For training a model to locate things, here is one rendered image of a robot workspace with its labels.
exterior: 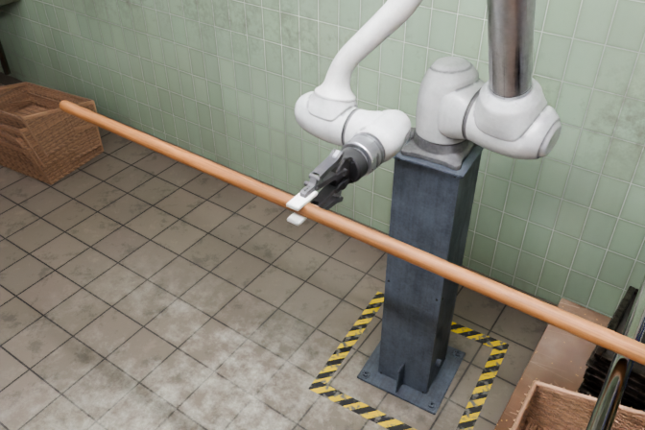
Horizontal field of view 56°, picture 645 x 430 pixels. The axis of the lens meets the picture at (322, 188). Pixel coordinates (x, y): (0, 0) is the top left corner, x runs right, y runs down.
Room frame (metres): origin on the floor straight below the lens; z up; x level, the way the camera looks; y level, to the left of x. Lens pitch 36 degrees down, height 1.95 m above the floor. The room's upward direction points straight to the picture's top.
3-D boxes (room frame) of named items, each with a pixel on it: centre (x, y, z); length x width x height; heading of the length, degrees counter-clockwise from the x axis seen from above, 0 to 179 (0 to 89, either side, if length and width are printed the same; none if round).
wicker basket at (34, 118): (3.03, 1.65, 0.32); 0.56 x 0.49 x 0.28; 63
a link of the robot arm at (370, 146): (1.18, -0.09, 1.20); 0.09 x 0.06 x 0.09; 55
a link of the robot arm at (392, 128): (1.27, -0.14, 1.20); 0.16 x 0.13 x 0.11; 145
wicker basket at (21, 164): (3.04, 1.67, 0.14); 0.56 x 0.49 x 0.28; 61
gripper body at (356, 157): (1.12, -0.05, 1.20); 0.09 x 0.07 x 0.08; 145
